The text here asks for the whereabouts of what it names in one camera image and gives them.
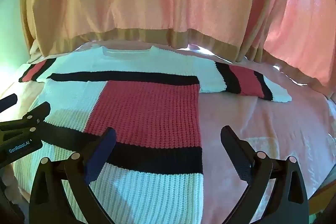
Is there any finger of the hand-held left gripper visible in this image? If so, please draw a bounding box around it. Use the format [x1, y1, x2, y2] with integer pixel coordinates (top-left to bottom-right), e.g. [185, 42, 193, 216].
[0, 101, 51, 138]
[0, 94, 18, 114]

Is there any pink blanket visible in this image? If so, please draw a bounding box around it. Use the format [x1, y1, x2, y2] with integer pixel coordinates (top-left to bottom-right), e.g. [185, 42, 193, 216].
[10, 40, 336, 224]

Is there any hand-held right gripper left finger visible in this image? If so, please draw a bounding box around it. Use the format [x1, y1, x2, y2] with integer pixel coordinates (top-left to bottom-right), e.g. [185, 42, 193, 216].
[29, 127, 117, 224]

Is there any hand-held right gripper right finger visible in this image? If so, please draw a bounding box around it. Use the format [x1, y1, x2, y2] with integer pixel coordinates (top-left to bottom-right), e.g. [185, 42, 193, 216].
[220, 126, 310, 224]

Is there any white red black knit sweater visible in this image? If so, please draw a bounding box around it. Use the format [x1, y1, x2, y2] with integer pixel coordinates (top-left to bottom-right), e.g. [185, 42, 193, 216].
[13, 46, 293, 224]

